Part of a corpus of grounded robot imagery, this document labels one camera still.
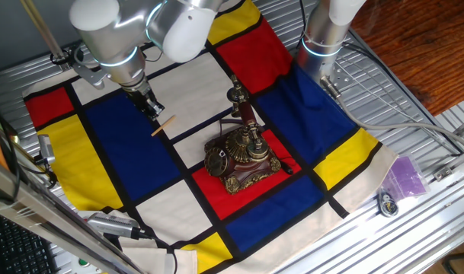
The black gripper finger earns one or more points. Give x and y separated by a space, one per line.
158 111
146 107

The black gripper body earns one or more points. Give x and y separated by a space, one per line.
138 95

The short wooden stick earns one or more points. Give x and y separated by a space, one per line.
164 126

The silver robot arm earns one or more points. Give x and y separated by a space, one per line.
102 34

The brass and red phone handset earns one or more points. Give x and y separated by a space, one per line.
247 112

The antique rotary phone base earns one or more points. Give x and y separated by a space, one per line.
243 171

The colour block tablecloth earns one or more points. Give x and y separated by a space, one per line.
132 152

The metal pole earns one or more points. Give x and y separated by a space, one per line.
43 30

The ribbed silver device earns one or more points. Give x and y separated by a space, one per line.
109 225

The grey box with green button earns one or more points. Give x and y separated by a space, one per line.
81 266

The black keyboard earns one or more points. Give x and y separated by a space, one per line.
22 251

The small padlock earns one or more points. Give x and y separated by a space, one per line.
388 205

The purple plastic bag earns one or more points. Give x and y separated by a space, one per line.
405 177

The wrist camera with silver bracket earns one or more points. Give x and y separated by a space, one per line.
88 74

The small silver camera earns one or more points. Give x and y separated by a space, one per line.
45 148

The aluminium frame bar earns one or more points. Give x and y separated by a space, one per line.
45 217

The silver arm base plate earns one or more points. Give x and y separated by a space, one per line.
342 78

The aluminium profile bracket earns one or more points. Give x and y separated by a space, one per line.
454 163

